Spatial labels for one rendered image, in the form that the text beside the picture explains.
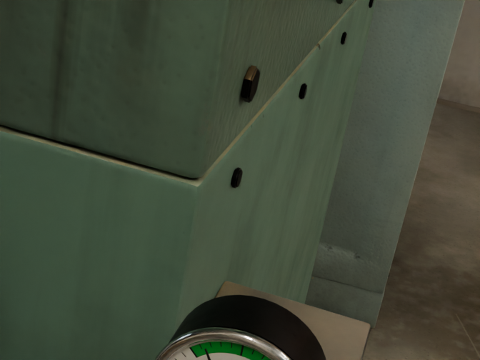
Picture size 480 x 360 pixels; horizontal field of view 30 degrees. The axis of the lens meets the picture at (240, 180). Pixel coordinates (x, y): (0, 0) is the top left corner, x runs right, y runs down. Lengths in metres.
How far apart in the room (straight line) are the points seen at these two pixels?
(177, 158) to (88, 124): 0.04
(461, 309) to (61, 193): 1.45
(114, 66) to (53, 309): 0.12
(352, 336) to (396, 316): 1.25
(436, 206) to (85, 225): 1.84
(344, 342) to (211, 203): 0.11
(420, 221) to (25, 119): 1.76
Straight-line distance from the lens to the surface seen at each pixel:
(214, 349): 0.32
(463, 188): 2.34
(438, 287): 1.84
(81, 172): 0.38
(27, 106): 0.38
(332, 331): 0.45
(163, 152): 0.36
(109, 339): 0.41
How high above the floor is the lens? 0.86
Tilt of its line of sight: 24 degrees down
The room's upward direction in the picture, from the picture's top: 11 degrees clockwise
